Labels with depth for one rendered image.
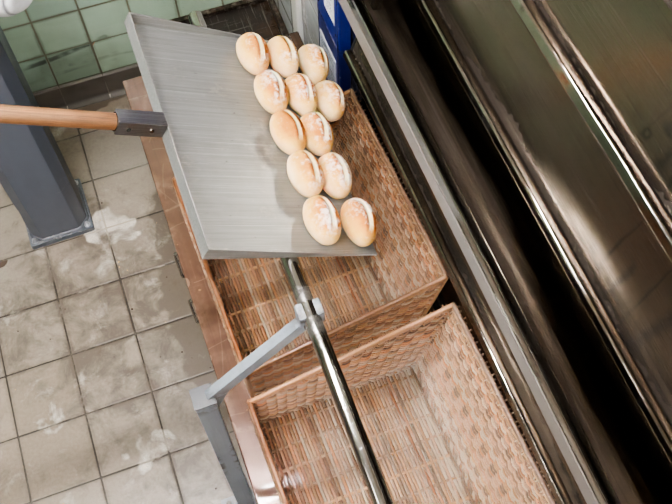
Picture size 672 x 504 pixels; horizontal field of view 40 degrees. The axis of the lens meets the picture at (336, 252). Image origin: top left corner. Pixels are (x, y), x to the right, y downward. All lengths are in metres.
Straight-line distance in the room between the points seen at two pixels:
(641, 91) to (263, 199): 0.80
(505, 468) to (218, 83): 0.95
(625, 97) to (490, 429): 0.99
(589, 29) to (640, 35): 0.08
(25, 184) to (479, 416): 1.55
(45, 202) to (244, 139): 1.30
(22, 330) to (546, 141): 2.03
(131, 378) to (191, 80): 1.27
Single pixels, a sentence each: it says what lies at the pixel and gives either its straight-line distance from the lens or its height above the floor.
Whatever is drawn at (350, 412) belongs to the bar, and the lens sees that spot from 1.49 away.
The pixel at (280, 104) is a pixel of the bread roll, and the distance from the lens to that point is 1.81.
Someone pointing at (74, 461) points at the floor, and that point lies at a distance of 2.80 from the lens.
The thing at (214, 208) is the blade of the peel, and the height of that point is 1.24.
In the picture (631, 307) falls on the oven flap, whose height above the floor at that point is 1.50.
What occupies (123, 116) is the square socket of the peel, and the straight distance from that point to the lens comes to 1.62.
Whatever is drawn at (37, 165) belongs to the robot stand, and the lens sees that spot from 2.80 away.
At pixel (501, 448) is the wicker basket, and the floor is 0.77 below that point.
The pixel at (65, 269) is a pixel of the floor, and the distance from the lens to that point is 3.06.
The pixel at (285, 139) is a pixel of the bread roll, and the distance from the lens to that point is 1.75.
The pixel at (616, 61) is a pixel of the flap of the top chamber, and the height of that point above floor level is 1.77.
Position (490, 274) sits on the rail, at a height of 1.44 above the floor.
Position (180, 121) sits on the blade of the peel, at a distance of 1.71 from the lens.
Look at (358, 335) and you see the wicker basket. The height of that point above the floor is 0.72.
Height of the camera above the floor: 2.58
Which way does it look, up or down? 61 degrees down
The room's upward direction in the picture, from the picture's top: 2 degrees counter-clockwise
